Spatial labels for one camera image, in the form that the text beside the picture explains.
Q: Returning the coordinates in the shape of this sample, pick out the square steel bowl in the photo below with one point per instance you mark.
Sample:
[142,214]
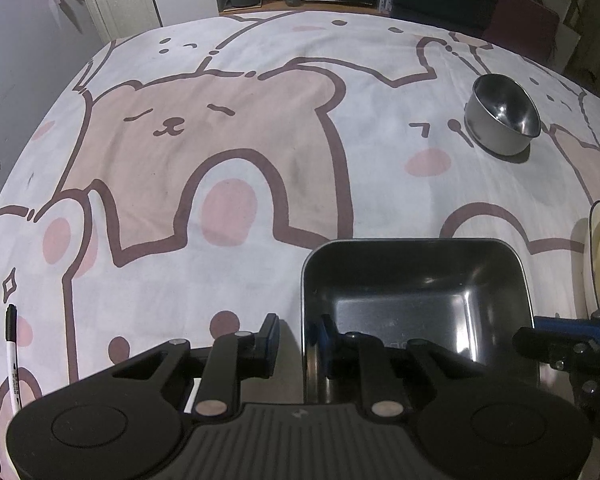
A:
[415,285]

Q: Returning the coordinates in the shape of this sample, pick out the white lower kitchen cabinets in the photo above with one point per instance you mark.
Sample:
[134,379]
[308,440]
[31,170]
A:
[120,0]

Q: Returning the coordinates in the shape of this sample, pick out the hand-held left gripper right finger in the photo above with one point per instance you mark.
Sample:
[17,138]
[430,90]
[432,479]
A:
[328,347]

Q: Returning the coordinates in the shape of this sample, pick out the maroon chair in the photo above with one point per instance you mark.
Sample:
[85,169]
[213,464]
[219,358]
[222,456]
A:
[525,25]

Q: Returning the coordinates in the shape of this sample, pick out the black capped white marker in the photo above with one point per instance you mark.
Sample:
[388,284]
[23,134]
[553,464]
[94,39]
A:
[13,360]

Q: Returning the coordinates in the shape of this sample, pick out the low wooden counter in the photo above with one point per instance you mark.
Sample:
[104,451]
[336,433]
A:
[260,8]

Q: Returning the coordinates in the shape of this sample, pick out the staircase with railing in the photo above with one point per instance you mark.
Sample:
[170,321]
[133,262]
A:
[580,10]

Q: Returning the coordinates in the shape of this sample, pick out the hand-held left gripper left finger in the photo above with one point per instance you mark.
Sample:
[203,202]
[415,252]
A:
[270,345]

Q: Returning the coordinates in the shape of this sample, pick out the bear print tablecloth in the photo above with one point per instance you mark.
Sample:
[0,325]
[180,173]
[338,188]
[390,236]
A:
[230,135]

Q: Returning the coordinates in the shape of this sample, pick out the round steel bowl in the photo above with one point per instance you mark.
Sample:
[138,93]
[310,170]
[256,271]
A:
[495,125]

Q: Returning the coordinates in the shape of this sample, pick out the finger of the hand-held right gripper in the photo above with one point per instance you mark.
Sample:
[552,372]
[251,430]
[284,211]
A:
[562,326]

